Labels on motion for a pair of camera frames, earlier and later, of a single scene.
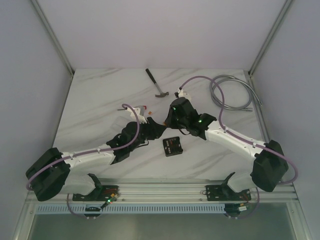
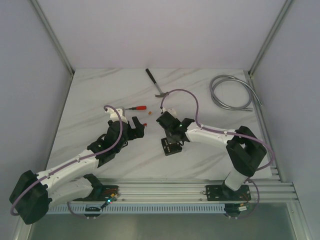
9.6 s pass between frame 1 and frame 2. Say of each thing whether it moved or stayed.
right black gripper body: moved
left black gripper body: moved
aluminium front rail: stayed
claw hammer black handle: stayed
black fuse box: stayed
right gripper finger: moved
